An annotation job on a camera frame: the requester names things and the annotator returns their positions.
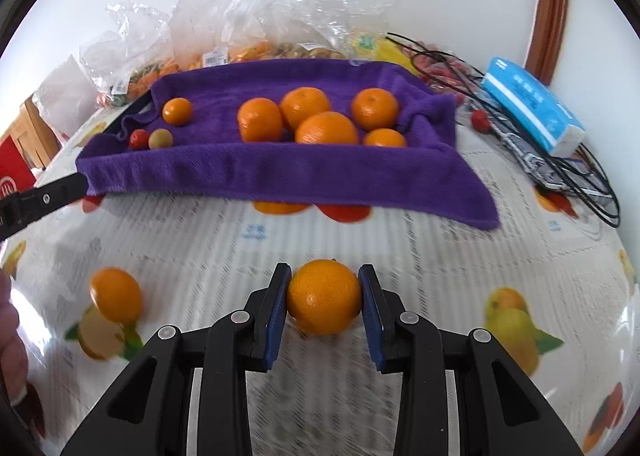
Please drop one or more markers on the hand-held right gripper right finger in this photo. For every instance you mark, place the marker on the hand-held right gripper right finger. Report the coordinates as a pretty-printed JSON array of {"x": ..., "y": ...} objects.
[{"x": 372, "y": 336}]

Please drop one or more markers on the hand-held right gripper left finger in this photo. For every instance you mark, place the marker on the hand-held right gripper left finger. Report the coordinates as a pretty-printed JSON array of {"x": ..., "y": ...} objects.
[{"x": 276, "y": 331}]

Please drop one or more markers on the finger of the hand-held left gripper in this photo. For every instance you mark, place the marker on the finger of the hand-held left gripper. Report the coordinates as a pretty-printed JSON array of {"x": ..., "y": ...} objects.
[{"x": 45, "y": 201}]

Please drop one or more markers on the small orange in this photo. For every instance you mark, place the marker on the small orange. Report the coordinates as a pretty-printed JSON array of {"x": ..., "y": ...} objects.
[
  {"x": 259, "y": 120},
  {"x": 323, "y": 298},
  {"x": 116, "y": 295}
]

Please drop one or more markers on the small red fruit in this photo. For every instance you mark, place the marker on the small red fruit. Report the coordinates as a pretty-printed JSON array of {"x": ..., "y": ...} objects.
[
  {"x": 138, "y": 138},
  {"x": 480, "y": 120}
]

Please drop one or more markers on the black tray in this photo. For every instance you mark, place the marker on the black tray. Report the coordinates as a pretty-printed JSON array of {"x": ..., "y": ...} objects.
[{"x": 127, "y": 112}]

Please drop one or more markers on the small tan green fruit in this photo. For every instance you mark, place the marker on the small tan green fruit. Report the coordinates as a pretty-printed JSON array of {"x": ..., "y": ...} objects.
[{"x": 161, "y": 139}]

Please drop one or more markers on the large smooth orange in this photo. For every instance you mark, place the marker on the large smooth orange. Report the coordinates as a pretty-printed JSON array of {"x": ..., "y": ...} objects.
[{"x": 326, "y": 130}]

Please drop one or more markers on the large dimpled orange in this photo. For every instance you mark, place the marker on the large dimpled orange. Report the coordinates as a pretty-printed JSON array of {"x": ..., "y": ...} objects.
[{"x": 375, "y": 109}]

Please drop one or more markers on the medium speckled orange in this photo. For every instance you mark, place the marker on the medium speckled orange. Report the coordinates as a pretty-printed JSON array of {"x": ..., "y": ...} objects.
[{"x": 305, "y": 104}]

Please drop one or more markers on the person's left hand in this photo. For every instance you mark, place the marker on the person's left hand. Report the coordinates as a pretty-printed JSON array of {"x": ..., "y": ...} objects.
[{"x": 10, "y": 336}]

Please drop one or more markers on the red box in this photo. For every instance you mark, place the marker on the red box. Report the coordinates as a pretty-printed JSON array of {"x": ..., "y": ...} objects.
[{"x": 15, "y": 166}]

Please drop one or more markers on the wooden furniture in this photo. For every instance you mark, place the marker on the wooden furniture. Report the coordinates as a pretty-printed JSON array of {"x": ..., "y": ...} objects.
[{"x": 35, "y": 126}]

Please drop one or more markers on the white plastic bag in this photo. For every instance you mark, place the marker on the white plastic bag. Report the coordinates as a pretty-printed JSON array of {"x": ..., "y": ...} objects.
[{"x": 65, "y": 91}]

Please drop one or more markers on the fruit print tablecloth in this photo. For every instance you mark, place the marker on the fruit print tablecloth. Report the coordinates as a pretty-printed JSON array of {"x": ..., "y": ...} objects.
[{"x": 200, "y": 246}]

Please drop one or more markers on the tiny orange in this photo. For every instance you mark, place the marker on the tiny orange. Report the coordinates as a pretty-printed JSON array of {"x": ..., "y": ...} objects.
[{"x": 177, "y": 111}]

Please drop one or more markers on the purple towel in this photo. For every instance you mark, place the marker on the purple towel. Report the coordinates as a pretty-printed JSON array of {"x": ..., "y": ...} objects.
[{"x": 225, "y": 171}]

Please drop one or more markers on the clear bag with label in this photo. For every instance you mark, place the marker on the clear bag with label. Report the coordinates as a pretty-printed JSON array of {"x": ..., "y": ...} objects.
[{"x": 130, "y": 46}]

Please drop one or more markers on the bag of red fruit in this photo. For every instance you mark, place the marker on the bag of red fruit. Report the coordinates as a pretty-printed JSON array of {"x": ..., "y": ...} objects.
[{"x": 440, "y": 69}]

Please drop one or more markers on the blue tissue pack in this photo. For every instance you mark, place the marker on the blue tissue pack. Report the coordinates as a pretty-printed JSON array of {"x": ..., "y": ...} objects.
[{"x": 535, "y": 106}]

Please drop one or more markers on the bag of yellow fruit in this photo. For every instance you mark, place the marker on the bag of yellow fruit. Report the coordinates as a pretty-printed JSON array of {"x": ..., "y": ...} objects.
[{"x": 375, "y": 49}]

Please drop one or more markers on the brown wooden frame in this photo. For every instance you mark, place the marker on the brown wooden frame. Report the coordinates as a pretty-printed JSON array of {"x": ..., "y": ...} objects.
[{"x": 550, "y": 11}]

